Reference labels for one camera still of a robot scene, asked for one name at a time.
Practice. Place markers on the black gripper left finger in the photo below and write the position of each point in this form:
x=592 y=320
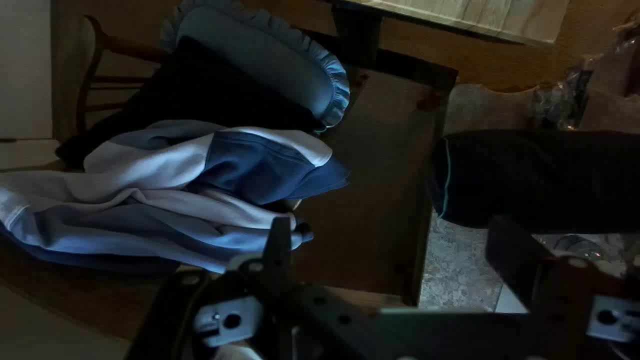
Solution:
x=276 y=257

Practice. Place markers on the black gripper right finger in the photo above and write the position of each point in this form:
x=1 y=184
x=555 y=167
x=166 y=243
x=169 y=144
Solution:
x=528 y=268

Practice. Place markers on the blue and white jersey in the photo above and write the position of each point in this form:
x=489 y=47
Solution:
x=174 y=192

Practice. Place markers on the wooden chair with blue cushion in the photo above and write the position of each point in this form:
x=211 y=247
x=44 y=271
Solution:
x=231 y=66

